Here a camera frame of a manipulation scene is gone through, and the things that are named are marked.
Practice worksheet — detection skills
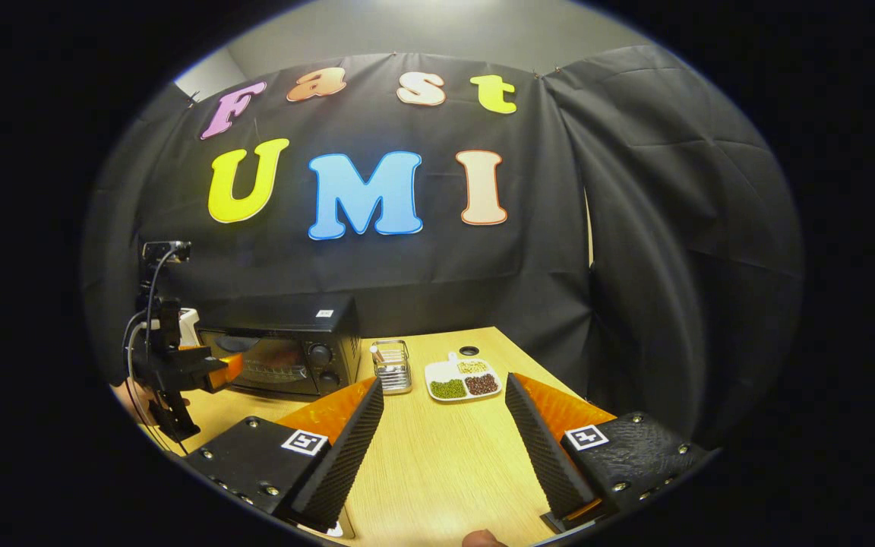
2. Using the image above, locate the black electric oven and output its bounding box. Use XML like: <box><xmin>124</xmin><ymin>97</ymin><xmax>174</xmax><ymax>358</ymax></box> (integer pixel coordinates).
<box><xmin>194</xmin><ymin>295</ymin><xmax>364</xmax><ymax>399</ymax></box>

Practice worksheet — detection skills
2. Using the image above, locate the black cable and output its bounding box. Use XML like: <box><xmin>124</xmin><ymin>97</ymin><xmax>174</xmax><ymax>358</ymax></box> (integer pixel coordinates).
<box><xmin>122</xmin><ymin>243</ymin><xmax>184</xmax><ymax>457</ymax></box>

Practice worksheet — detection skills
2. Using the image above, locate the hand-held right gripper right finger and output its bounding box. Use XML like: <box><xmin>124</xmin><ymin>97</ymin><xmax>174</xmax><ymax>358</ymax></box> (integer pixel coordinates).
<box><xmin>504</xmin><ymin>372</ymin><xmax>712</xmax><ymax>533</ymax></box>

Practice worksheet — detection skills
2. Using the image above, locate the white divided plate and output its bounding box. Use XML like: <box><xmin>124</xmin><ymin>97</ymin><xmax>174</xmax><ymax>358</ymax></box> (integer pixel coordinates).
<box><xmin>424</xmin><ymin>352</ymin><xmax>504</xmax><ymax>402</ymax></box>

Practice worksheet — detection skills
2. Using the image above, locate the white toaster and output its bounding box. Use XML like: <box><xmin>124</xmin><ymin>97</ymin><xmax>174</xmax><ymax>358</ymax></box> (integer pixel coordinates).
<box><xmin>178</xmin><ymin>307</ymin><xmax>203</xmax><ymax>349</ymax></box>

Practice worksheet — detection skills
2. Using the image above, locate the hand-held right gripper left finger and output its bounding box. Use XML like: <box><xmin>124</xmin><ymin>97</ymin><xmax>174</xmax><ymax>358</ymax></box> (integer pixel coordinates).
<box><xmin>179</xmin><ymin>376</ymin><xmax>385</xmax><ymax>534</ymax></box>

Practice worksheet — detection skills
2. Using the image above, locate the metal wire basket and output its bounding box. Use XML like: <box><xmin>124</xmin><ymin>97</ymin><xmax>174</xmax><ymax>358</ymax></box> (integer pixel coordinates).
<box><xmin>371</xmin><ymin>339</ymin><xmax>413</xmax><ymax>395</ymax></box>

